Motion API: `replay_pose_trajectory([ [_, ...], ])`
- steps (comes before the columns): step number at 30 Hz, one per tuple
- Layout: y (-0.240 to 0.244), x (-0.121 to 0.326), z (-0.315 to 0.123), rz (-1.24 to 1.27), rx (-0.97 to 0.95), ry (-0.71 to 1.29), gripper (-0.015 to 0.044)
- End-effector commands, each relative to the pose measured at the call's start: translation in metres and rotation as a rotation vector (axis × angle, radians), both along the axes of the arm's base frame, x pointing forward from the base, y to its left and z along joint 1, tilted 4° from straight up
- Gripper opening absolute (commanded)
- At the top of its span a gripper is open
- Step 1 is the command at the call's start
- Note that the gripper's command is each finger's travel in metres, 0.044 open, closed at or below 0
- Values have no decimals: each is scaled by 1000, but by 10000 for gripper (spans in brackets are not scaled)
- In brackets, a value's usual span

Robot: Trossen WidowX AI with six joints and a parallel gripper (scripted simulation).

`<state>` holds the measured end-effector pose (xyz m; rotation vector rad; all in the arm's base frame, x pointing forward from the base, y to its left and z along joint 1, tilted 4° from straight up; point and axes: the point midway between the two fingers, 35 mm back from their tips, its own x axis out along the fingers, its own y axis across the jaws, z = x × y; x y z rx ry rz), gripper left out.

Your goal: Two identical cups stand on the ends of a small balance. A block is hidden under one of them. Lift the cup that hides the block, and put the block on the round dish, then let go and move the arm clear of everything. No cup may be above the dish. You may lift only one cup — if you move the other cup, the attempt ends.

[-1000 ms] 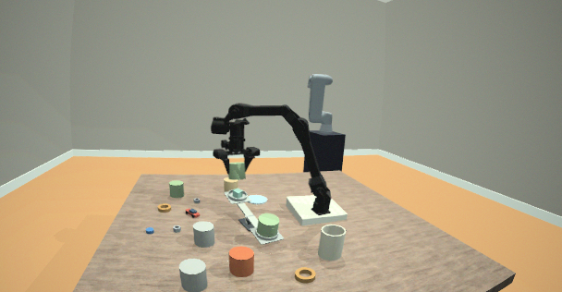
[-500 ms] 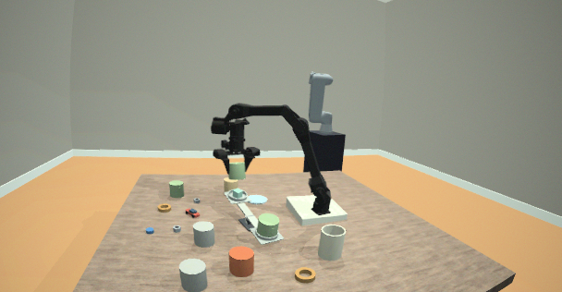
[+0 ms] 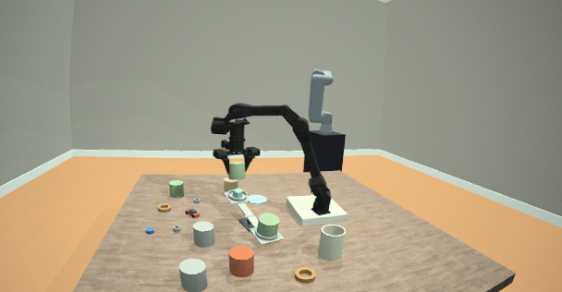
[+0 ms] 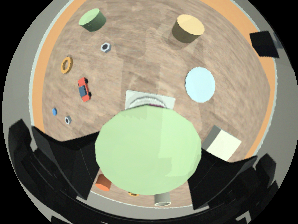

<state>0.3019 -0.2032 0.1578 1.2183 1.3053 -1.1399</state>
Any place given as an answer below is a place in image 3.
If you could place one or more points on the pale green cube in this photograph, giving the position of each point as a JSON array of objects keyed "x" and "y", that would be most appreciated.
[{"x": 237, "y": 193}]

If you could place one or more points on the orange cylinder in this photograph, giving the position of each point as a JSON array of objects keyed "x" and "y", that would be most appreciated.
[{"x": 241, "y": 260}]

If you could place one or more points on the orange flat ring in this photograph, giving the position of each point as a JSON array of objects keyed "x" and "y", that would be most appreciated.
[
  {"x": 305, "y": 270},
  {"x": 164, "y": 208}
]

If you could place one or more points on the orange toy car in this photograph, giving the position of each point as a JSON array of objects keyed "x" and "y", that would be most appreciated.
[{"x": 193, "y": 213}]

